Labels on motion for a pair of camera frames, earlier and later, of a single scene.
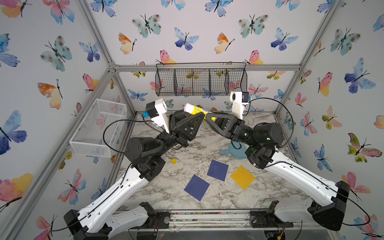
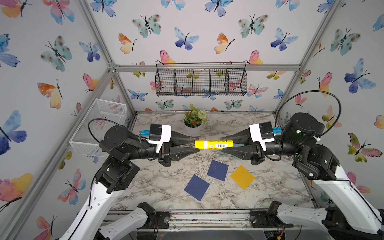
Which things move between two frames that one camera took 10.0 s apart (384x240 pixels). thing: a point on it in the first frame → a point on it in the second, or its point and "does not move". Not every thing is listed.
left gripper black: x=177 y=135 → x=168 y=153
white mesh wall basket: x=98 y=133 does not move
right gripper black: x=236 y=130 → x=253 y=152
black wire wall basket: x=181 y=79 does not move
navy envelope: x=197 y=187 does not move
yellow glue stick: x=192 y=109 → x=217 y=144
